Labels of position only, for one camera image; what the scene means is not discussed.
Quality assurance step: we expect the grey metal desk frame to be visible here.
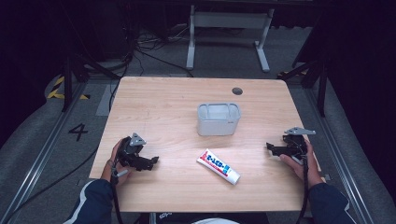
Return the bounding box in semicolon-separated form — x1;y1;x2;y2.
185;4;276;74

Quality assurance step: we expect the grey plastic holder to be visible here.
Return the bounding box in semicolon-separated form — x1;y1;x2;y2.
196;102;243;137

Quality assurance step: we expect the black metal stand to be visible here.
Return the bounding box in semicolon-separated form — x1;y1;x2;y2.
277;54;332;119
60;50;121;113

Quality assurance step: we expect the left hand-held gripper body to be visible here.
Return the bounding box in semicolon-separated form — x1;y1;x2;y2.
116;133;150;171

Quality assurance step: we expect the left hand-held gripper cable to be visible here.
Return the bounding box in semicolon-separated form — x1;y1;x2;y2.
110;169;123;224

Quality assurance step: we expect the person's right hand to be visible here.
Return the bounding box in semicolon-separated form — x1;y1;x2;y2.
279;139;325;189

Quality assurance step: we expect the person's left hand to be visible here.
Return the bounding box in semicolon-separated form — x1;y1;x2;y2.
101;139;132;186

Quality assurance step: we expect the aluminium floor rail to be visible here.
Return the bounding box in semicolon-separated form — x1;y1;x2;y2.
0;81;89;224
303;87;376;224

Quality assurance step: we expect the hand-held gripper cable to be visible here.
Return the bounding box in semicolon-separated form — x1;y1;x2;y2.
110;169;123;224
295;155;311;224

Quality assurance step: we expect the black floor cable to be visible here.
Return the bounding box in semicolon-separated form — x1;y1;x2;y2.
0;147;100;224

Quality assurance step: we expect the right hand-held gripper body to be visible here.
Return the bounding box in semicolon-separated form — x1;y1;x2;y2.
281;126;317;161

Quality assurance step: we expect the bundle of black cables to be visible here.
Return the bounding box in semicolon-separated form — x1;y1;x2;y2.
132;26;194;78

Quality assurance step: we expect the right hand-held gripper cable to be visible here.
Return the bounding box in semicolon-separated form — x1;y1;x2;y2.
295;155;311;224

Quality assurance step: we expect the white toothpaste tube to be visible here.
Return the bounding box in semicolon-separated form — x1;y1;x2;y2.
195;147;242;187

